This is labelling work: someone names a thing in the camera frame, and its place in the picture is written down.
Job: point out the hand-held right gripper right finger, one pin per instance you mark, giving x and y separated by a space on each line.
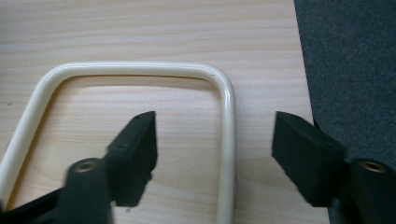
305 158

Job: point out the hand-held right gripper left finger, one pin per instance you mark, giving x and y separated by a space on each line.
134 161

